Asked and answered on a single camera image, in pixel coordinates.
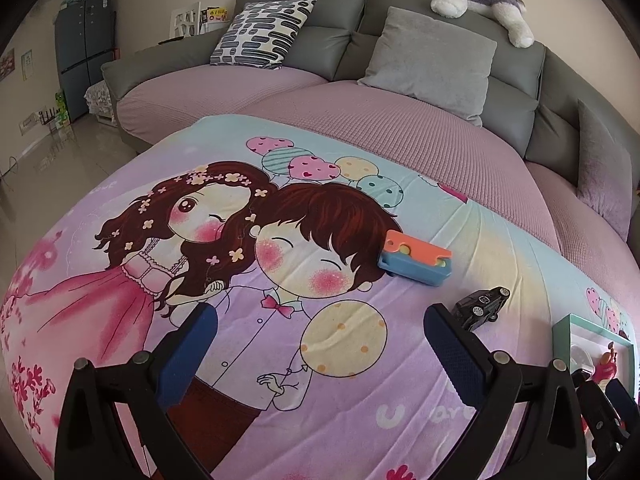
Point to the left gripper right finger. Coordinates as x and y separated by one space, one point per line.
549 443

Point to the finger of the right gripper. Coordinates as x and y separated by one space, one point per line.
619 396
599 414

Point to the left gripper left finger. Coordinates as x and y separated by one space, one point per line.
91 441

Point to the pink brown dog figure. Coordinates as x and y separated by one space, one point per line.
606 369

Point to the black toy car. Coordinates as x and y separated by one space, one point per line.
480 307

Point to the orange blue toy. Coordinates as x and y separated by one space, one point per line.
419 261

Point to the white smart watch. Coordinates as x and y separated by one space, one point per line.
580 359

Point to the teal cardboard box tray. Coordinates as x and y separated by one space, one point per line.
595 339

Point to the grey purple right cushion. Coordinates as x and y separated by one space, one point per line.
604 173

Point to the cartoon couple blanket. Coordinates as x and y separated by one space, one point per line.
319 368

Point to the grey centre cushion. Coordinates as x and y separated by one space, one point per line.
434 62

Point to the dark cabinet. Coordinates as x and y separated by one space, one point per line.
84 40

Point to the grey sofa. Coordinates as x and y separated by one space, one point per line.
518 130

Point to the white magazine rack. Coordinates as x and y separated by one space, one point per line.
195 20

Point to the black white patterned cushion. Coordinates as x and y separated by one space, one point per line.
261 35

